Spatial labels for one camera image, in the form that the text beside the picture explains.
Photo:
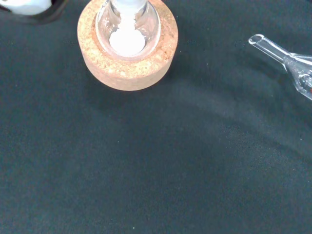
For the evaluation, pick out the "glass round-bottom flask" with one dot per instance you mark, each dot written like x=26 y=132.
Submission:
x=128 y=41

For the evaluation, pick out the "black bench cloth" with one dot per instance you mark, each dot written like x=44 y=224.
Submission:
x=146 y=158

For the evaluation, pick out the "clear glass weighing funnel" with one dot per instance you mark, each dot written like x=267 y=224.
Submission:
x=287 y=61

